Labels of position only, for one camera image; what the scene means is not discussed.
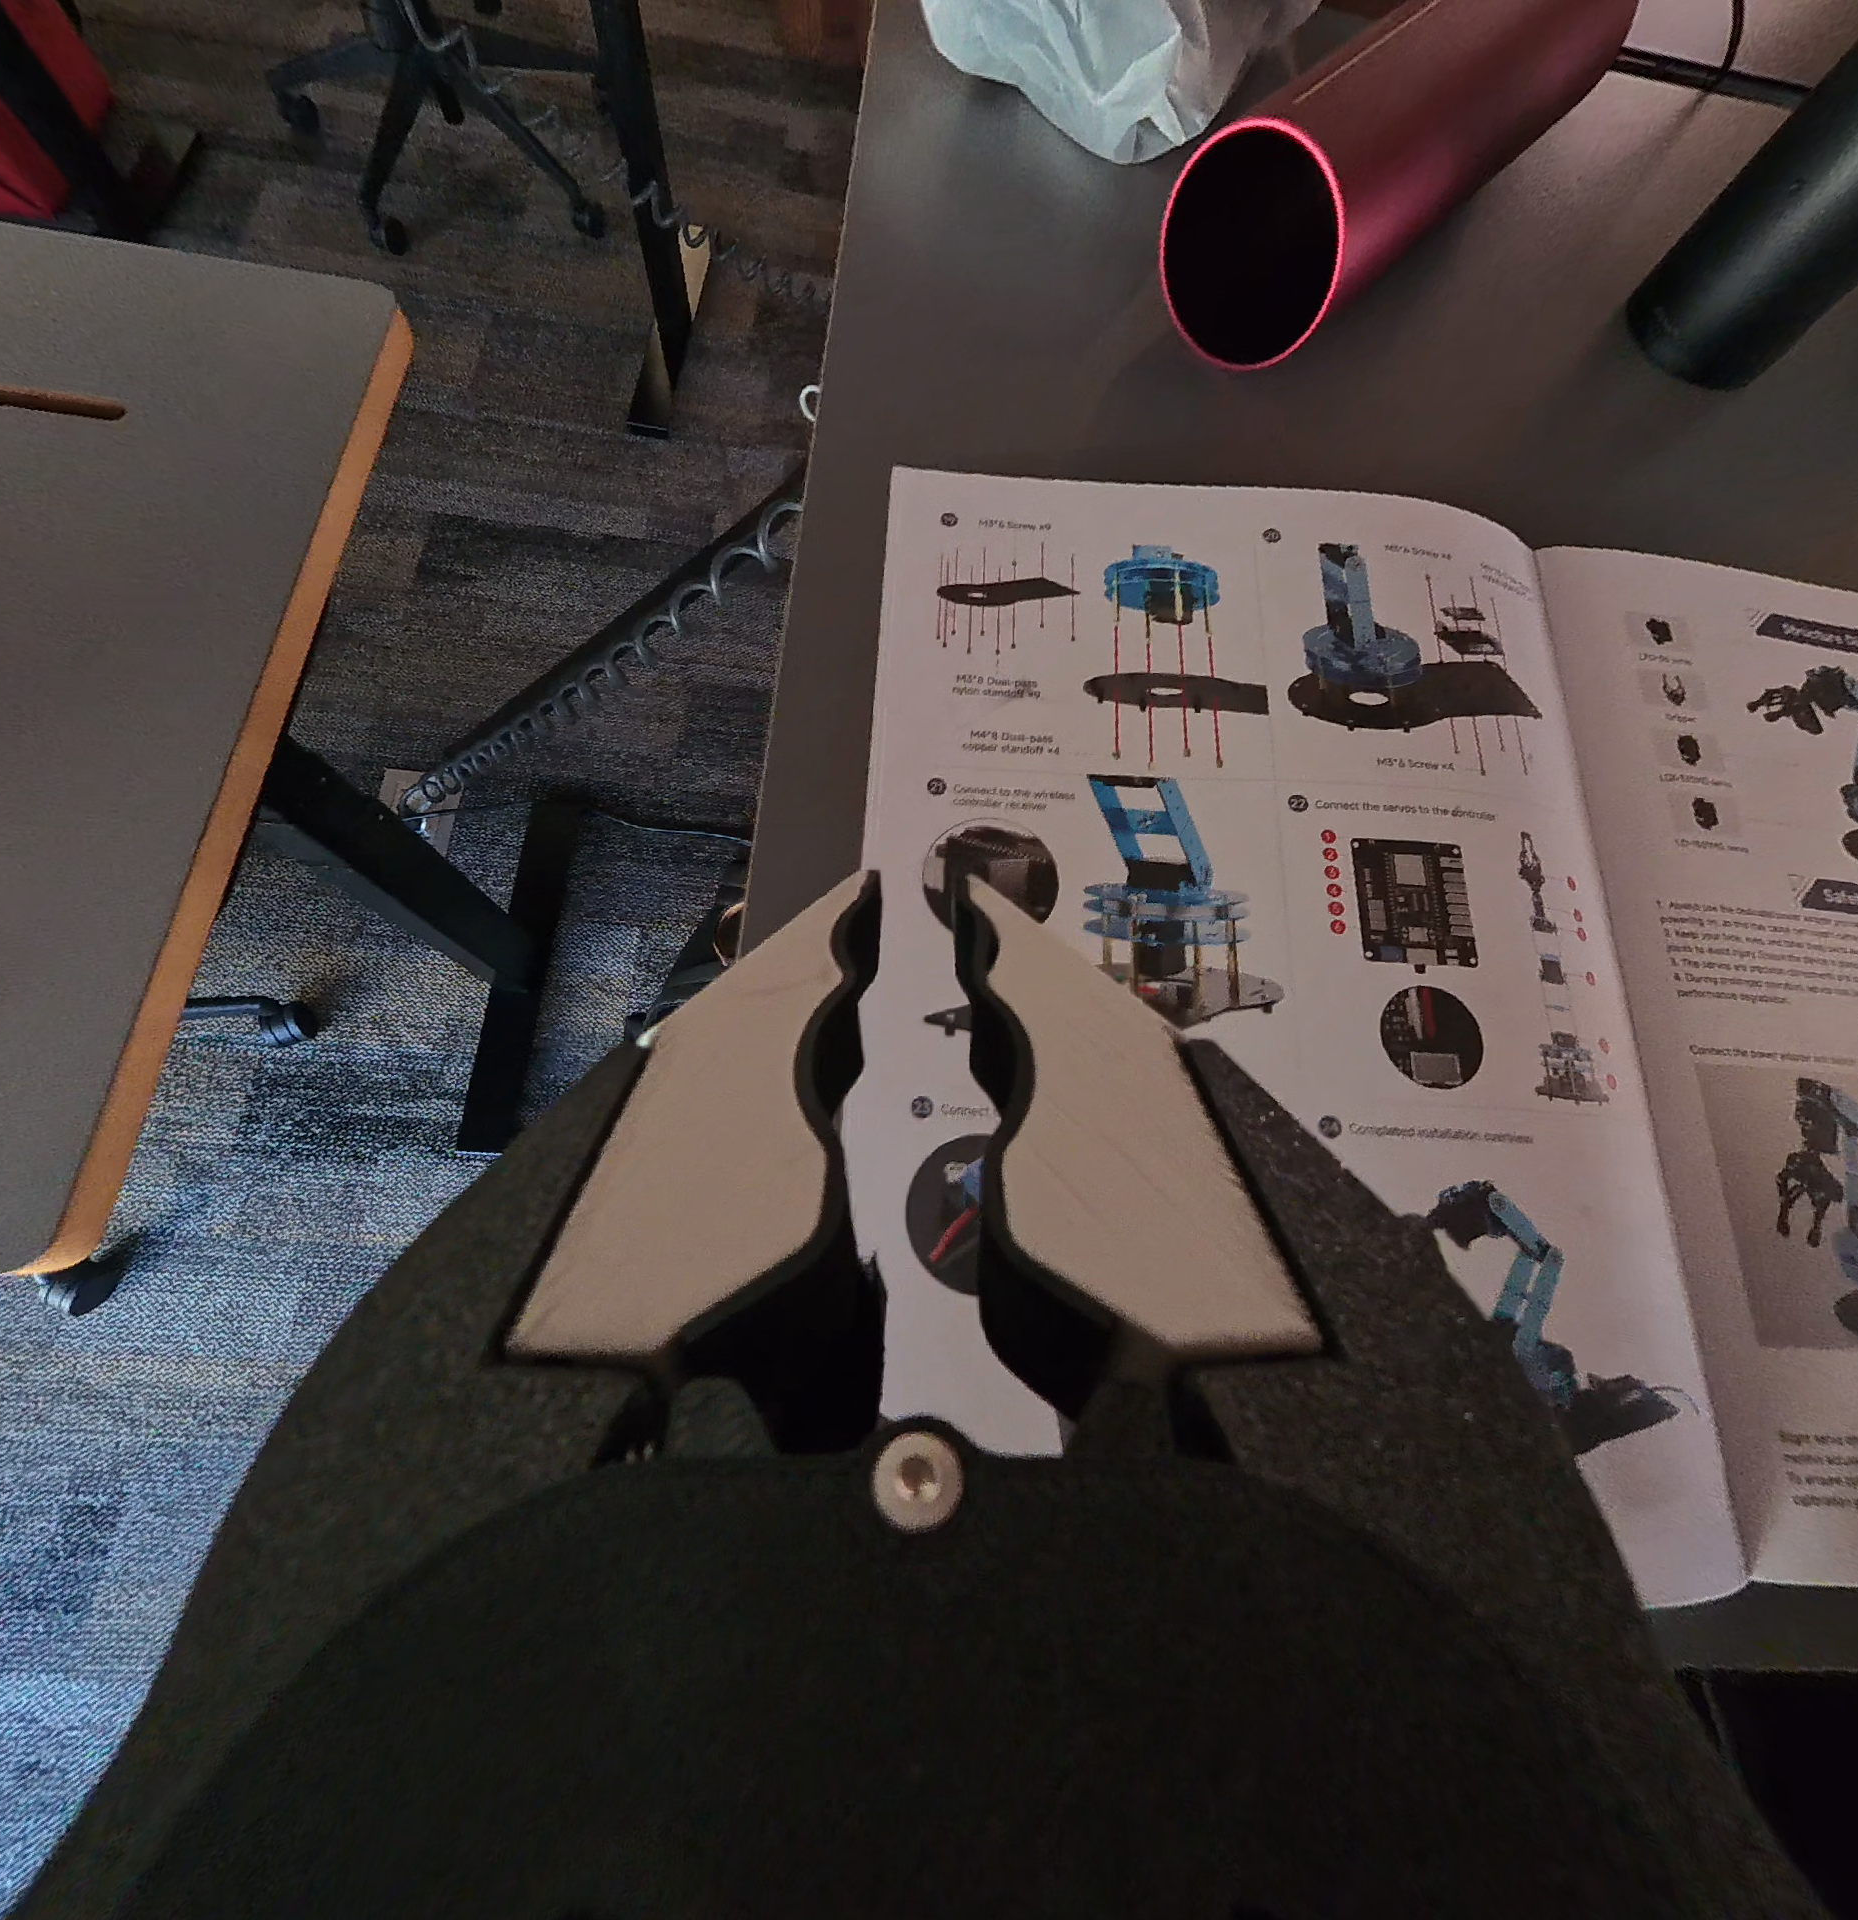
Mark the red object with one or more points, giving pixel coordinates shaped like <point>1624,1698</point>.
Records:
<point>29,104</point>

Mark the black office chair base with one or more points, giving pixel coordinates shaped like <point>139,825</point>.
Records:
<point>418,91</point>

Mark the instruction booklet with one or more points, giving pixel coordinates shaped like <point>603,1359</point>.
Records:
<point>1319,720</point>

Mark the white plastic bag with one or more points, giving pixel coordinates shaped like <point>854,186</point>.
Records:
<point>1080,60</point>

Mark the grey rolling table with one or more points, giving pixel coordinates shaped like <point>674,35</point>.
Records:
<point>149,675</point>

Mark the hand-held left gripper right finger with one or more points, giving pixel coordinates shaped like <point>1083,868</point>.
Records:
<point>1155,1187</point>

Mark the black cylinder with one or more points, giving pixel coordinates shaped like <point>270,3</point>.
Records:
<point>1770,239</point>

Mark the maroon metal tube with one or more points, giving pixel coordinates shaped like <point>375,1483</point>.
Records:
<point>1409,150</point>

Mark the black table leg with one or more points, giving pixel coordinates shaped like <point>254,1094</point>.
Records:
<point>645,226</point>

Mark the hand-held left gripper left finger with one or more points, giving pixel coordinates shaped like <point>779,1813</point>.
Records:
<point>688,1187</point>

